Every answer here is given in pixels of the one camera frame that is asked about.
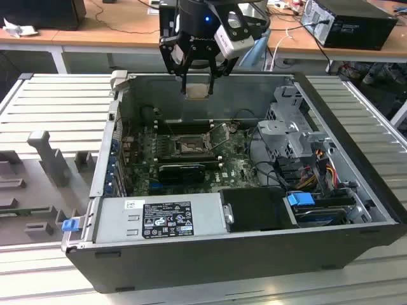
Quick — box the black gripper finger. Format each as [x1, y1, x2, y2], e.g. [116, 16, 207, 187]
[205, 55, 238, 96]
[158, 35, 189, 96]

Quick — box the silver square CPU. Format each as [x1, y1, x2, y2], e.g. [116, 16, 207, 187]
[184, 83, 211, 100]

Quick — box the metal socket cover frame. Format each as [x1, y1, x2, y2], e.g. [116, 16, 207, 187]
[205, 122, 232, 151]

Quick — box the CPU socket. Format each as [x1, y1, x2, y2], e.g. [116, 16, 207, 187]
[171, 135, 214, 157]

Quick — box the small black upright PC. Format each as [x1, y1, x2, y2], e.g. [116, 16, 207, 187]
[158, 5, 179, 38]

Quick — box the pale blue teach pendant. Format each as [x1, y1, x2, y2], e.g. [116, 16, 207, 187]
[238, 30, 272, 70]

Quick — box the wooden desk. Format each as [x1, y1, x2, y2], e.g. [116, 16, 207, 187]
[0, 0, 407, 76]

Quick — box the grey metal drive cage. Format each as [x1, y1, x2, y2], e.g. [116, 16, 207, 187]
[256, 85, 335, 160]

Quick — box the green motherboard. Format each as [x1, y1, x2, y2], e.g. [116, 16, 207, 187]
[122, 122, 271, 196]

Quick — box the black box on desk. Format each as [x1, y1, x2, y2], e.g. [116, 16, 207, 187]
[0, 0, 87, 32]

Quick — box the large black desktop PC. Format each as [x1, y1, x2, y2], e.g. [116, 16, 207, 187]
[300, 0, 399, 51]

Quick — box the crumpled white paper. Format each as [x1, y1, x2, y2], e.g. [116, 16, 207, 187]
[2, 17, 39, 39]

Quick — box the hard disk in blue carrier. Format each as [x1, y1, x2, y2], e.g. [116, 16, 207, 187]
[286, 191, 350, 229]

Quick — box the grey parts rack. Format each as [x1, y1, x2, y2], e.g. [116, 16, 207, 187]
[0, 129, 100, 248]

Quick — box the grey power supply unit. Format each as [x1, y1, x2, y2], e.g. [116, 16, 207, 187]
[92, 193, 229, 245]

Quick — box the blue plastic case latch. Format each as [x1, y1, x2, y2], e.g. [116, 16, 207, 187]
[62, 218, 79, 233]

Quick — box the black open PC case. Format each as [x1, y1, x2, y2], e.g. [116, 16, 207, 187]
[60, 70, 407, 295]

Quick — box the small silver wrist camera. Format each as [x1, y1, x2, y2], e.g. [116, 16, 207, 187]
[170, 43, 185, 67]

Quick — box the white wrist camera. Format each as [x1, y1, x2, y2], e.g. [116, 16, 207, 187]
[213, 11, 256, 60]

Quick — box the grey case hinge bracket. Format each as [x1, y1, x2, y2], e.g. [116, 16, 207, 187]
[109, 70, 130, 93]

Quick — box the white cable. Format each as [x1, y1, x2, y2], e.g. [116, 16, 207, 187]
[263, 27, 294, 71]

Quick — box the yellow and red wire bundle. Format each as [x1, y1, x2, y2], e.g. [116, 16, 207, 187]
[295, 158, 338, 189]

